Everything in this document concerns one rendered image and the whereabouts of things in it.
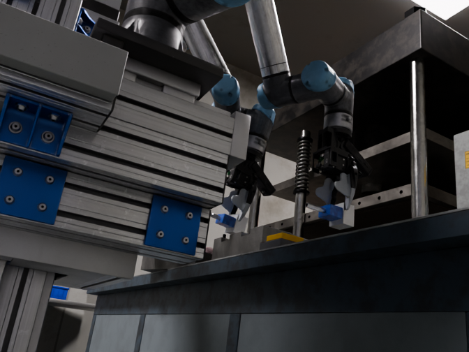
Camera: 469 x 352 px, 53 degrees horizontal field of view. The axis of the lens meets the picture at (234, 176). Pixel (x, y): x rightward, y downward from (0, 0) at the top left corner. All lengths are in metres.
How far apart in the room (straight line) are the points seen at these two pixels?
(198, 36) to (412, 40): 1.03
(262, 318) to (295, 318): 0.12
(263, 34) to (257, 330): 0.73
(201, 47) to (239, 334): 0.79
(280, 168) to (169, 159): 4.44
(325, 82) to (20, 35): 0.75
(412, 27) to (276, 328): 1.50
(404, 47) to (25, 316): 1.75
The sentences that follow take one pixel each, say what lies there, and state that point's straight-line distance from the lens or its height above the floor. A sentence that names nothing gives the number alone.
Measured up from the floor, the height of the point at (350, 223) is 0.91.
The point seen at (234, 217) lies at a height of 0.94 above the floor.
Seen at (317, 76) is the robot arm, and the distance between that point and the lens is 1.18.
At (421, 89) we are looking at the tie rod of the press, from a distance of 2.06.
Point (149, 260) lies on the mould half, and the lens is 1.58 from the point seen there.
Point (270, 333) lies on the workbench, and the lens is 1.06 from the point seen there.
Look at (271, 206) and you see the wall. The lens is 5.01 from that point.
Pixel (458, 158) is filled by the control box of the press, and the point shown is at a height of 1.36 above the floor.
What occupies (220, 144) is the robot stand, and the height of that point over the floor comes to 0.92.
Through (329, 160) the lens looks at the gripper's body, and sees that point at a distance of 1.17.
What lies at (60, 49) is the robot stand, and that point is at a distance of 0.66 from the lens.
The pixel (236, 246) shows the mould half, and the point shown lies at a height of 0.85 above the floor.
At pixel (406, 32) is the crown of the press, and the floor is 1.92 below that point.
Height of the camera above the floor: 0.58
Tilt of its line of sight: 21 degrees up
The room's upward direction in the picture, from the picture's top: 7 degrees clockwise
